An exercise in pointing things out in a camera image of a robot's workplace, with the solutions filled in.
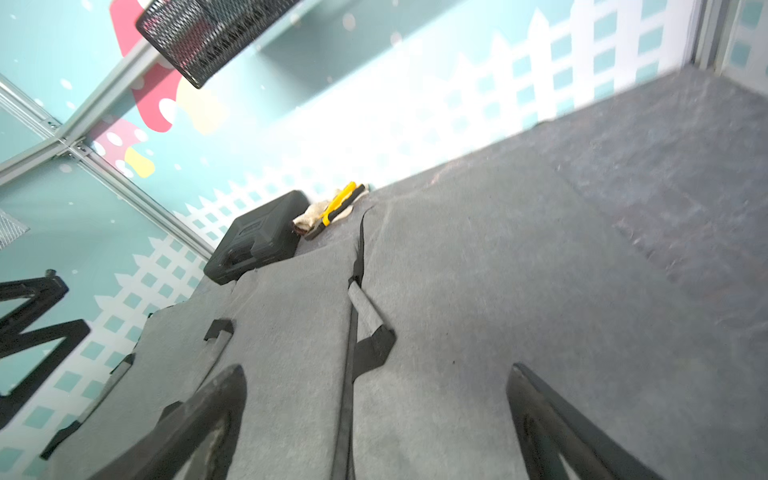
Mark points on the white cloth glove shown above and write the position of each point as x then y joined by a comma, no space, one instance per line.
305,222

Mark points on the grey laptop bag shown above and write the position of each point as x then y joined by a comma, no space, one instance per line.
171,361
502,262
292,336

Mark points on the yellow black pliers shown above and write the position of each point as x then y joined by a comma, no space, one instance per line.
342,200

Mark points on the black wire mesh basket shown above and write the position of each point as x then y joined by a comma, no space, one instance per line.
198,38

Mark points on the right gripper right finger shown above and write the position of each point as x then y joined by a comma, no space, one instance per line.
554,437

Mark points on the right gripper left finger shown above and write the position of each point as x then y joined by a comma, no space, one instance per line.
198,438

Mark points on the black plastic tool case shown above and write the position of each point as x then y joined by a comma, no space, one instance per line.
258,238

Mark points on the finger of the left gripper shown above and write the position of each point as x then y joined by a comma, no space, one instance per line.
38,296
70,335

